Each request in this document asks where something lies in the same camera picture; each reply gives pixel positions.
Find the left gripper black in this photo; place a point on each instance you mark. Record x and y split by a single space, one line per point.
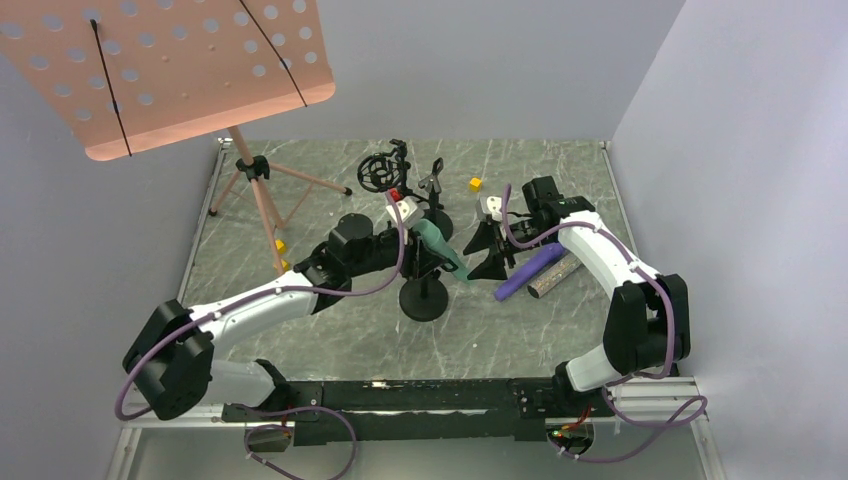
419 251

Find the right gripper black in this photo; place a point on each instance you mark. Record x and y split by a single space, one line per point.
502 237

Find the teal toy microphone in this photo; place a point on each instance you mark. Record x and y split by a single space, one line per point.
434 240

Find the glitter silver toy microphone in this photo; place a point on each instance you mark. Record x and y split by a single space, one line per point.
553 276

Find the black shock mount tripod stand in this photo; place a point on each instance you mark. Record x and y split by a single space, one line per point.
386 171

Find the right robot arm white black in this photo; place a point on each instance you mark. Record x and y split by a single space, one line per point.
647 325

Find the black round-base clip mic stand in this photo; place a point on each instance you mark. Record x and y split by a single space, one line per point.
435 213

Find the pink perforated music stand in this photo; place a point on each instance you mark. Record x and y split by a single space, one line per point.
131 76

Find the purple toy microphone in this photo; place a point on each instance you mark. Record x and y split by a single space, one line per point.
545 256

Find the yellow cube near teal microphone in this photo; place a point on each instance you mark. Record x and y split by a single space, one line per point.
475 184

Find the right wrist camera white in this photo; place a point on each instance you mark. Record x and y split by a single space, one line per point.
489 210

